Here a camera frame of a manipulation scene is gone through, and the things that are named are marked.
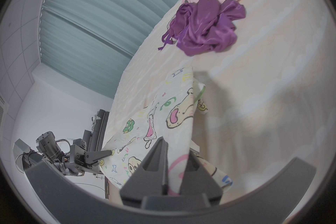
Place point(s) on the white printed pyjama top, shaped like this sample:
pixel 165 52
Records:
pixel 173 112

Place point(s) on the bed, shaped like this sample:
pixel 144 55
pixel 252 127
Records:
pixel 262 73

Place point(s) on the ceiling air conditioner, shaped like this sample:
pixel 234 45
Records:
pixel 3 110

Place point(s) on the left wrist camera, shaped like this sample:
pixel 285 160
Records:
pixel 80 143

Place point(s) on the dark grey chest of drawers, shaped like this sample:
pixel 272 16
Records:
pixel 98 128

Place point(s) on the crumpled pale cloth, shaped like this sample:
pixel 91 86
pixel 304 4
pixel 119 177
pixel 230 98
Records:
pixel 95 120

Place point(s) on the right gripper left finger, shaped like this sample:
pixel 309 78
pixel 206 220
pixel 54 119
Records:
pixel 149 178

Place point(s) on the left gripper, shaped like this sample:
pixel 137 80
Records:
pixel 78 160

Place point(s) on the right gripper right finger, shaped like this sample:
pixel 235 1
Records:
pixel 199 181

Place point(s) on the blue-green curtain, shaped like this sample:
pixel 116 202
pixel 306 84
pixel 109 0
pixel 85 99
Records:
pixel 105 20

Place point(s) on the purple satin garment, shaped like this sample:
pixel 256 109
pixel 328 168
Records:
pixel 207 28

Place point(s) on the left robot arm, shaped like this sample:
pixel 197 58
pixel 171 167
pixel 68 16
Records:
pixel 48 145

